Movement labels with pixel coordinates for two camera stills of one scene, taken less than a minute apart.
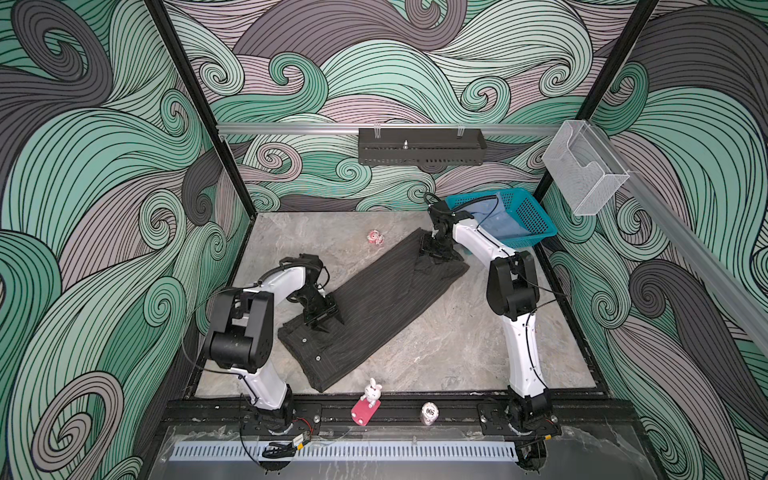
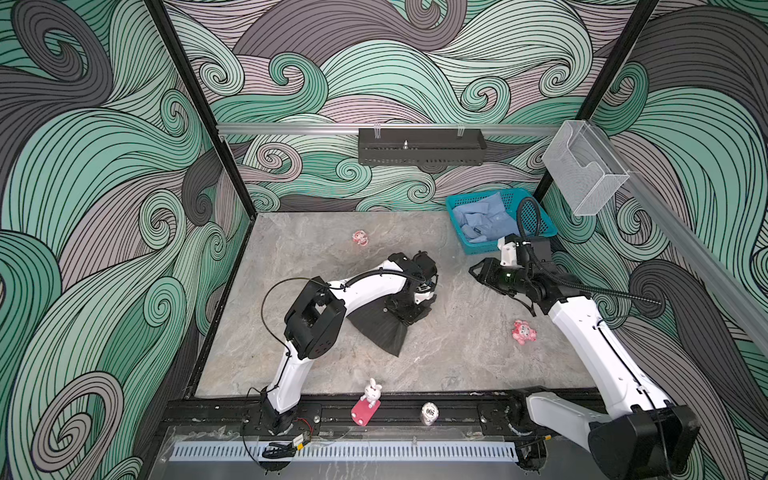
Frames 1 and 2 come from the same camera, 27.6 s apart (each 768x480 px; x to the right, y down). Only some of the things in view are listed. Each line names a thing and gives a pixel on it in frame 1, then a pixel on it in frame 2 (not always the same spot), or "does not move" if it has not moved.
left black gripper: x=329 y=309 → x=410 y=318
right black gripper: x=444 y=255 → x=490 y=273
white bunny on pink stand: x=364 y=409 does not move
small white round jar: x=429 y=413 does not move
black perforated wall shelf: x=422 y=146 does not move
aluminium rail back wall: x=392 y=128 does not move
